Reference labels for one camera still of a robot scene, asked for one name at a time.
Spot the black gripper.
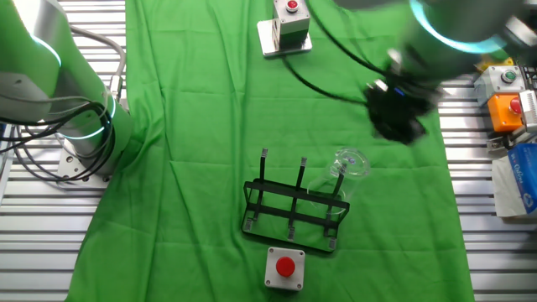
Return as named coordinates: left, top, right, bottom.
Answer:
left=363, top=73, right=441, bottom=146

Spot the clear glass cup with handle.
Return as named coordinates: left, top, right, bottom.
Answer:
left=306, top=147, right=372, bottom=217

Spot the orange box red button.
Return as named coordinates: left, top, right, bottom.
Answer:
left=487, top=92, right=525, bottom=133

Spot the grey box green button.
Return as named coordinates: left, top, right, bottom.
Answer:
left=473, top=65, right=528, bottom=107

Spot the blue white packet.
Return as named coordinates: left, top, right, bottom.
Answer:
left=491, top=157, right=537, bottom=219

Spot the white ribbed device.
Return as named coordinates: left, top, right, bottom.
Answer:
left=519, top=90, right=537, bottom=135

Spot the blue tissue pack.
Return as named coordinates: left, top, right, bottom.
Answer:
left=507, top=143, right=537, bottom=216

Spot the black keyboard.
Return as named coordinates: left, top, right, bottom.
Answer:
left=519, top=65, right=537, bottom=91

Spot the grey box small red button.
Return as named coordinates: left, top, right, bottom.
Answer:
left=272, top=0, right=311, bottom=38

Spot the red button box rear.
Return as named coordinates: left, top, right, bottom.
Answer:
left=256, top=18, right=314, bottom=58

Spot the grey box large red button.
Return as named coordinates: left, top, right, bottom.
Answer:
left=263, top=246, right=306, bottom=292

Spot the green cloth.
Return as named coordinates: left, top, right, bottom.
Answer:
left=65, top=0, right=476, bottom=302

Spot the silver metal bracket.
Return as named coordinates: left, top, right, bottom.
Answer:
left=486, top=128, right=528, bottom=152

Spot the black wire cup rack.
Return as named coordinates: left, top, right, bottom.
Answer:
left=241, top=147, right=352, bottom=254

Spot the grey hose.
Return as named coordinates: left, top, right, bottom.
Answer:
left=66, top=24, right=127, bottom=102

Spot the black cable bundle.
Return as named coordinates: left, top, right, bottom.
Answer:
left=0, top=81, right=119, bottom=182

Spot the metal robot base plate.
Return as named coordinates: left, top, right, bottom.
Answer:
left=56, top=146, right=112, bottom=190

